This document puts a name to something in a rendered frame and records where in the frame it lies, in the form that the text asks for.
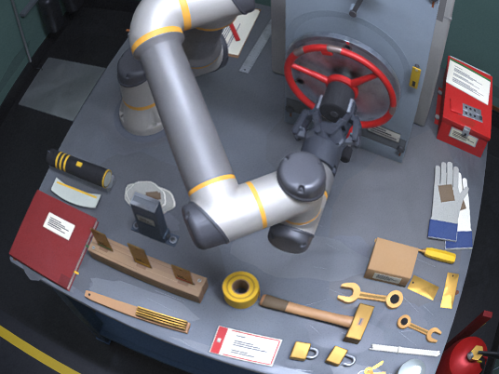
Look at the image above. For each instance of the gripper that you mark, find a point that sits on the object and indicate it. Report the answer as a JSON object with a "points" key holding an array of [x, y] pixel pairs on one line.
{"points": [[325, 148]]}

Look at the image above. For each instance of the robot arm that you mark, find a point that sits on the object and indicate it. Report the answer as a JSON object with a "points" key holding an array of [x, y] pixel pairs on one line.
{"points": [[183, 117]]}

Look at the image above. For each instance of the red handwheel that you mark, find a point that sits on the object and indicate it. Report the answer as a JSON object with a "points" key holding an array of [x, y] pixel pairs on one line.
{"points": [[339, 80]]}

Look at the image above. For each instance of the grey valve body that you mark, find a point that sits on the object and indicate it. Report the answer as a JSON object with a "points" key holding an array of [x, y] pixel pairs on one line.
{"points": [[390, 27]]}

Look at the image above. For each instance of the grey locking pin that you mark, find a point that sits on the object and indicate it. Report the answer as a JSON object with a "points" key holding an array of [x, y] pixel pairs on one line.
{"points": [[355, 8]]}

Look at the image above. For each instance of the brass rectangular tag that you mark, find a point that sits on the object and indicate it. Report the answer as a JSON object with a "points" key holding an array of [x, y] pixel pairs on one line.
{"points": [[423, 288], [449, 290]]}

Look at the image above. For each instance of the brown tag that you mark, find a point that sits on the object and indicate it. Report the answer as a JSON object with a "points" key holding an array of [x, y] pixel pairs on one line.
{"points": [[183, 274], [139, 255], [102, 239]]}

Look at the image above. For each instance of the wooden tag rack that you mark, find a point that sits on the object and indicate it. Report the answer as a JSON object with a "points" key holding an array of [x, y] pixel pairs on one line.
{"points": [[156, 276]]}

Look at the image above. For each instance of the yellow black small lock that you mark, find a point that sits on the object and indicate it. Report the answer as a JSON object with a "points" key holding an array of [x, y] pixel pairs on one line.
{"points": [[415, 76]]}

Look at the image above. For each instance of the steel ruler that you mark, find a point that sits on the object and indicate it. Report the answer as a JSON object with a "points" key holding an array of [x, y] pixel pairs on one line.
{"points": [[255, 46]]}

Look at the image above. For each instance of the white clipboard red mark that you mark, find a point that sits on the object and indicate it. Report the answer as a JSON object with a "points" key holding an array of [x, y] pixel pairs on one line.
{"points": [[243, 37]]}

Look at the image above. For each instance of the red metal box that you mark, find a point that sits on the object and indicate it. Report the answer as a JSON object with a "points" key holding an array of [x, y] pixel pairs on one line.
{"points": [[462, 128]]}

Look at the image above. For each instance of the white glove blue cuff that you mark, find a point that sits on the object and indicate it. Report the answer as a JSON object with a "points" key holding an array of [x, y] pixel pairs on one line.
{"points": [[444, 210], [466, 230]]}

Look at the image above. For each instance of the brown cardboard box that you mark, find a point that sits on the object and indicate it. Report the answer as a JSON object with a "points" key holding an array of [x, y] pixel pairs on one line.
{"points": [[390, 259]]}

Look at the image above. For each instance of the large brass wrench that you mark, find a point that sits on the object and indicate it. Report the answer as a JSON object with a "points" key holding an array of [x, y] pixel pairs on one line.
{"points": [[368, 297]]}

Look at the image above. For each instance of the brass head wooden hammer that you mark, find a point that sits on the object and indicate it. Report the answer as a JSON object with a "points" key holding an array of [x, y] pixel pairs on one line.
{"points": [[312, 311]]}

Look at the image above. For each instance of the yellow tape roll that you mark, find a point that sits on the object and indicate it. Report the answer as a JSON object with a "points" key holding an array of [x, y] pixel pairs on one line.
{"points": [[230, 294]]}

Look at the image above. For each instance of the small brass wrench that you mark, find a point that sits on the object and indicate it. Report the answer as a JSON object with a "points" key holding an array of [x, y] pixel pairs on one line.
{"points": [[419, 328]]}

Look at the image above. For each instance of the brass padlock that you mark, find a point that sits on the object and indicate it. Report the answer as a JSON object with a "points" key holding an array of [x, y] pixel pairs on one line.
{"points": [[336, 355], [300, 350]]}

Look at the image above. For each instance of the red white card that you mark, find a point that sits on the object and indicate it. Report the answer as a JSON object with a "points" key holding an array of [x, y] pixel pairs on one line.
{"points": [[245, 346]]}

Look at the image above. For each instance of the white flat strip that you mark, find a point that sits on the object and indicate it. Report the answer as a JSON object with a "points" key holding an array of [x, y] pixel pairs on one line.
{"points": [[405, 349]]}

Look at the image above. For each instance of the yellow key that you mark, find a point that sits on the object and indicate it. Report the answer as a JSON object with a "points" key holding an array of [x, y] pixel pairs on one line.
{"points": [[372, 368]]}

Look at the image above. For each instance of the black yellow torch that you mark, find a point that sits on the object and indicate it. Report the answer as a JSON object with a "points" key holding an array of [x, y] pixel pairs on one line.
{"points": [[85, 169]]}

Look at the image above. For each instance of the white round object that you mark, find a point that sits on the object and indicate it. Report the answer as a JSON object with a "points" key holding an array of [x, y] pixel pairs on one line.
{"points": [[412, 368]]}

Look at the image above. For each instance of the red fire extinguisher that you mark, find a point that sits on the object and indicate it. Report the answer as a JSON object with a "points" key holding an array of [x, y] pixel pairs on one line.
{"points": [[456, 354]]}

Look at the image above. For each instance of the white curved card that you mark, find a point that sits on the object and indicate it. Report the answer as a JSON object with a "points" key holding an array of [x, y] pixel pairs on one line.
{"points": [[74, 195]]}

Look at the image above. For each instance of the grey floor mat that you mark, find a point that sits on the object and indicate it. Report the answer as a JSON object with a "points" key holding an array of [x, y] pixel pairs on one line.
{"points": [[62, 87]]}

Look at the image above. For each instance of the wooden slotted stick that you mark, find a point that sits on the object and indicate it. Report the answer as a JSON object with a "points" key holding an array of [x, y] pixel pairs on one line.
{"points": [[117, 305]]}

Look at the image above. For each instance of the red book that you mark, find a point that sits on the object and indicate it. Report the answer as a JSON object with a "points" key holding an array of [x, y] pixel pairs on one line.
{"points": [[43, 249]]}

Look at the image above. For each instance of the grey pole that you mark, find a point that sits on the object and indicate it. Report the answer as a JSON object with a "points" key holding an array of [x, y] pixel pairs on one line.
{"points": [[21, 31]]}

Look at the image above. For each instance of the grey tag post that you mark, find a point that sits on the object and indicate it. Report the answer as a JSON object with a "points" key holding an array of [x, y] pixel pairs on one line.
{"points": [[150, 218]]}

